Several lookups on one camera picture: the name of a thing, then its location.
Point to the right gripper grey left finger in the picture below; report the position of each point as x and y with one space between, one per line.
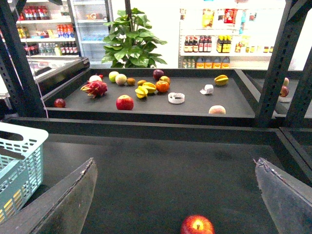
60 210

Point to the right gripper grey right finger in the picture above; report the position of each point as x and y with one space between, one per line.
288 200

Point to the light blue plastic basket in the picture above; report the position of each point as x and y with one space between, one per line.
25 174

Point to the red yellow mango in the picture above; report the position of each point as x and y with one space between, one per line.
166 79

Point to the red apple near gripper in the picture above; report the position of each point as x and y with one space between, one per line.
197 224

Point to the small dark red fruit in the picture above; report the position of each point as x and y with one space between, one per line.
59 103

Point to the red fruit side tray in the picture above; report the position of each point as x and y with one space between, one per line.
284 91

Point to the pale peach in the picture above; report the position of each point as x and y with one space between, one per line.
217 109

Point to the black fruit tray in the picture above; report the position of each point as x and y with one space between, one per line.
236 97

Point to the red apple on tray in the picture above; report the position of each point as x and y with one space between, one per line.
124 102

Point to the pink dragon fruit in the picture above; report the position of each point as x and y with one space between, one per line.
95 88

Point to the white round fruit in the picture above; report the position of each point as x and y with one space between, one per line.
95 78

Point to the glass freezer cabinet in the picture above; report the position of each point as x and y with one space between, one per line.
50 73

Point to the white paper roll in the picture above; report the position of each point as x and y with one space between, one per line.
207 90

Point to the yellow starfruit right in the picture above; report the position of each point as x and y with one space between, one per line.
221 80

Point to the yellow starfruit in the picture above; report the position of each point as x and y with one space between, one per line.
221 80
141 92
150 87

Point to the yellow starfruit front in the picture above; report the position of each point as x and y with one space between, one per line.
141 92

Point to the pale melon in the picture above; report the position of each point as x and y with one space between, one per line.
120 79

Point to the green apple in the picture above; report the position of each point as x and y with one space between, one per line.
112 76

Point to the brown kiwi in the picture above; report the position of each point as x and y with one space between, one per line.
131 81

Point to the small olive fruit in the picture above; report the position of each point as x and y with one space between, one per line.
141 82

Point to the yellow starfruit middle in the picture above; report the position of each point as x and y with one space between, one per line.
150 87

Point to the orange persimmon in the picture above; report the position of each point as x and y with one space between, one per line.
162 86

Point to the dark purple fruit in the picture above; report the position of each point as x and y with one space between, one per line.
157 74

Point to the green potted plant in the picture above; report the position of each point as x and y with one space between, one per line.
130 42

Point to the drinks shelf left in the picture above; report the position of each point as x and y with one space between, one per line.
47 29

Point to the bottle shelf right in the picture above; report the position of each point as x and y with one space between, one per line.
228 34

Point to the black shelf post left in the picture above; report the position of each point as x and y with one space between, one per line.
24 93

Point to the black shelf post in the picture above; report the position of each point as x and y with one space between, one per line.
290 28
24 93

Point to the black shelf post right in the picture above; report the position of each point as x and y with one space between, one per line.
290 28

